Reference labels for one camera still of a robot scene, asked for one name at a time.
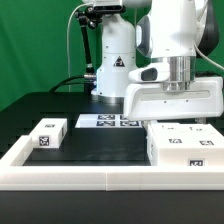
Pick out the white cabinet body box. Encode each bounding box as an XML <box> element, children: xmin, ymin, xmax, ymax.
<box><xmin>147</xmin><ymin>131</ymin><xmax>224</xmax><ymax>167</ymax></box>

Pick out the white U-shaped frame wall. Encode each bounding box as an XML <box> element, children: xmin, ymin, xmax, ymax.
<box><xmin>0</xmin><ymin>136</ymin><xmax>224</xmax><ymax>191</ymax></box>

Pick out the small white cabinet block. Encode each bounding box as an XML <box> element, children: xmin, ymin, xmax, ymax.
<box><xmin>30</xmin><ymin>118</ymin><xmax>68</xmax><ymax>148</ymax></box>

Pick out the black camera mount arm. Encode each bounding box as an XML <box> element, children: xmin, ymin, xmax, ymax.
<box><xmin>75</xmin><ymin>6</ymin><xmax>101</xmax><ymax>80</ymax></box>

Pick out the white door panel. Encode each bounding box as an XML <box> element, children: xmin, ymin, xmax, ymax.
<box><xmin>148</xmin><ymin>123</ymin><xmax>192</xmax><ymax>148</ymax></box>
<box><xmin>182</xmin><ymin>124</ymin><xmax>224</xmax><ymax>147</ymax></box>

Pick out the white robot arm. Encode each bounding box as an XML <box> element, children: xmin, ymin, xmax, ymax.
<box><xmin>83</xmin><ymin>0</ymin><xmax>224</xmax><ymax>121</ymax></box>

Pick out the black camera on mount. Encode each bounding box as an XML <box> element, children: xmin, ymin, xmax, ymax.
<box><xmin>93</xmin><ymin>0</ymin><xmax>124</xmax><ymax>13</ymax></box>

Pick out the white thin cable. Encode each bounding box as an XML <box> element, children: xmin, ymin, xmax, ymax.
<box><xmin>66</xmin><ymin>3</ymin><xmax>88</xmax><ymax>93</ymax></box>

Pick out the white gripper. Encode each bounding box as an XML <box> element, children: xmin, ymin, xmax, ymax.
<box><xmin>123</xmin><ymin>65</ymin><xmax>224</xmax><ymax>121</ymax></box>

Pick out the white flat base plate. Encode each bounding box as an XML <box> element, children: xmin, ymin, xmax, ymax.
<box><xmin>75</xmin><ymin>114</ymin><xmax>143</xmax><ymax>128</ymax></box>

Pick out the black cable bundle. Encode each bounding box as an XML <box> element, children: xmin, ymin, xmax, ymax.
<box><xmin>49</xmin><ymin>75</ymin><xmax>88</xmax><ymax>93</ymax></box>

